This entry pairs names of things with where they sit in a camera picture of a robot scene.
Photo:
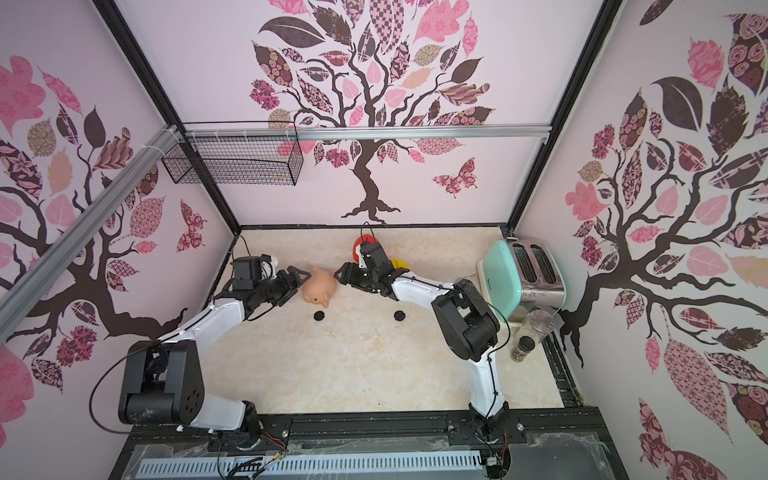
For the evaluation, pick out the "red piggy bank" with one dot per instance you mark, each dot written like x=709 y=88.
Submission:
x=363 y=263

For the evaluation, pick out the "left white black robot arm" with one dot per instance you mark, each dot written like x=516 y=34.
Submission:
x=163 y=381

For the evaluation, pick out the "back aluminium rail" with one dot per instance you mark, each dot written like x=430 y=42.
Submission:
x=372 y=131

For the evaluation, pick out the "yellow piggy bank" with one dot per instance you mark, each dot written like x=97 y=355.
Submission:
x=399 y=264

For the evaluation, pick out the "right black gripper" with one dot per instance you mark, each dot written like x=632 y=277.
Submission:
x=358 y=274

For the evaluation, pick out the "mint green toaster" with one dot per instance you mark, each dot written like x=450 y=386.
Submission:
x=518 y=275

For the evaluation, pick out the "glass jar black lid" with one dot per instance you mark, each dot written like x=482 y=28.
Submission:
x=537 y=325

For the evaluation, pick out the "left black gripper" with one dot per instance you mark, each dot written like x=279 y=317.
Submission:
x=292 y=287

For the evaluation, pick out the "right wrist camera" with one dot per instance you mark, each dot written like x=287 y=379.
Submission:
x=366 y=248

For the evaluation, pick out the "aluminium rail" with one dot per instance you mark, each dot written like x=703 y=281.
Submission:
x=372 y=131
x=25 y=294

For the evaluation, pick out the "white cable duct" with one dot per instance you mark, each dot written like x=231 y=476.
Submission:
x=333 y=466

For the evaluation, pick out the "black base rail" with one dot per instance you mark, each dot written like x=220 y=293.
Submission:
x=456 y=427

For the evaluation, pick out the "left aluminium rail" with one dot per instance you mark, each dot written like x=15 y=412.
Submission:
x=25 y=294

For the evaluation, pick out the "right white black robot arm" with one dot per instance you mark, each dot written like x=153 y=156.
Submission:
x=467 y=322

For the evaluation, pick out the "black wire basket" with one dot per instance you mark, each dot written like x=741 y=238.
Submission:
x=259 y=152

